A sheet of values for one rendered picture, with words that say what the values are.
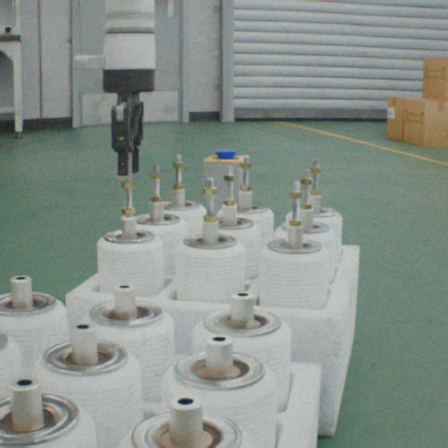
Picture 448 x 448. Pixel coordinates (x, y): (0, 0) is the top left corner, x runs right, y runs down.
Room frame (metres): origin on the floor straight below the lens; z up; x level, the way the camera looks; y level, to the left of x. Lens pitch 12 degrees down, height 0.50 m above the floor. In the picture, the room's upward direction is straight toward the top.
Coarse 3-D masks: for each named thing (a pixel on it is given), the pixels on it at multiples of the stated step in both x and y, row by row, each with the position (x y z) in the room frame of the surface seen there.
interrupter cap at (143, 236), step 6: (108, 234) 1.02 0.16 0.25; (114, 234) 1.02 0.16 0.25; (120, 234) 1.03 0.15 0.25; (138, 234) 1.03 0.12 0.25; (144, 234) 1.02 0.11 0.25; (150, 234) 1.02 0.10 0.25; (108, 240) 0.99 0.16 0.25; (114, 240) 0.98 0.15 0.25; (120, 240) 0.99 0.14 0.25; (126, 240) 0.99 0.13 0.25; (132, 240) 0.98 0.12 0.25; (138, 240) 0.98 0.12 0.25; (144, 240) 0.99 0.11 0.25; (150, 240) 0.99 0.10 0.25
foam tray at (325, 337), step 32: (352, 256) 1.17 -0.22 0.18; (96, 288) 1.01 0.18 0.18; (256, 288) 1.00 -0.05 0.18; (352, 288) 1.06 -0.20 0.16; (192, 320) 0.91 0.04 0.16; (288, 320) 0.88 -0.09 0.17; (320, 320) 0.87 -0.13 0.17; (352, 320) 1.13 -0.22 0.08; (192, 352) 0.91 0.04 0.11; (320, 352) 0.87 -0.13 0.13; (320, 384) 0.87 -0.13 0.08; (320, 416) 0.87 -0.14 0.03
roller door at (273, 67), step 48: (240, 0) 6.27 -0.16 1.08; (288, 0) 6.40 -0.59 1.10; (336, 0) 6.52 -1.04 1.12; (384, 0) 6.64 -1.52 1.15; (432, 0) 6.78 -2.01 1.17; (240, 48) 6.27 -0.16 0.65; (288, 48) 6.39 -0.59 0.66; (336, 48) 6.51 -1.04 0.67; (384, 48) 6.66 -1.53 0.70; (432, 48) 6.79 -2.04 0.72; (240, 96) 6.27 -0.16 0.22; (288, 96) 6.39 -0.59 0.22; (336, 96) 6.51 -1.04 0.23; (384, 96) 6.65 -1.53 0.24
